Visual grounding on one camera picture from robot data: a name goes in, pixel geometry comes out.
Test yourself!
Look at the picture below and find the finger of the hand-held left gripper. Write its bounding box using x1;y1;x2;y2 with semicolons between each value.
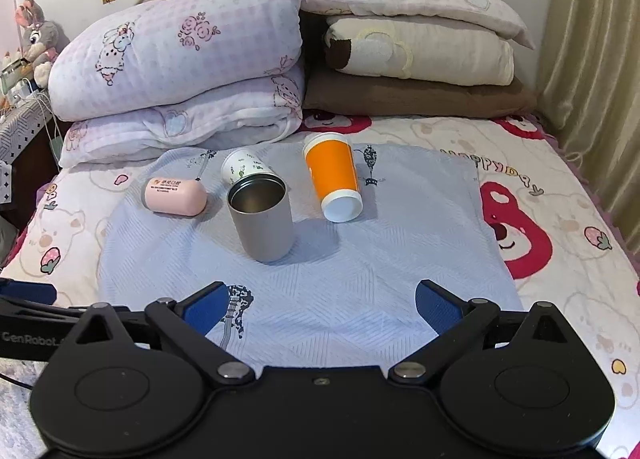
0;278;57;307

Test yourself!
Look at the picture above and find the white charging cable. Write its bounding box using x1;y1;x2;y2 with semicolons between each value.
36;88;63;152

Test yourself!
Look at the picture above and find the pink oval case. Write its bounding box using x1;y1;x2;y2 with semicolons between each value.
145;176;209;216

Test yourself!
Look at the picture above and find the light blue cloth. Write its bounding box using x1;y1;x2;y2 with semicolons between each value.
97;143;524;376

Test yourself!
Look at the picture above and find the beige curtain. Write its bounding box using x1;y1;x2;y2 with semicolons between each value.
536;0;640;245

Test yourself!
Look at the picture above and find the grey metal cup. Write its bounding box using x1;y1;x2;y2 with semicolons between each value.
226;174;295;263

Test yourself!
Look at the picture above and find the pink checkered folded quilt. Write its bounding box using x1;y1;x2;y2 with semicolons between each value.
49;0;307;170

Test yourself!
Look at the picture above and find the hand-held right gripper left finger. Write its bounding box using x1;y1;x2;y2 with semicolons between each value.
62;281;256;388

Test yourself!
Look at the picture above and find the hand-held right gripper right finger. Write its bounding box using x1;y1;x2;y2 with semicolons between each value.
389;279;576;385

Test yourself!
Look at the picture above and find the patterned bedside table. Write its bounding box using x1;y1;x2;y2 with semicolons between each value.
0;89;62;205

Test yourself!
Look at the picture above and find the grey plush rabbit toy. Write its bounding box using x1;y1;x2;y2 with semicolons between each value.
14;0;70;87

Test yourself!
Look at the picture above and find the bear print bed sheet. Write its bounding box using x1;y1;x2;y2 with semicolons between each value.
0;109;640;459

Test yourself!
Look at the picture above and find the orange paper cup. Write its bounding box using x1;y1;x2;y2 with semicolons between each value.
303;132;364;224

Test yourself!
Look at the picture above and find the black cable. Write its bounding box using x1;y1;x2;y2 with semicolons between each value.
0;373;42;392

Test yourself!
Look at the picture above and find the white floral paper cup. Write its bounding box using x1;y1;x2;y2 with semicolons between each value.
221;148;279;186

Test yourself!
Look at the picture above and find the cream and brown pillow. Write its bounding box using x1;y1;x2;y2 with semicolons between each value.
323;14;516;88

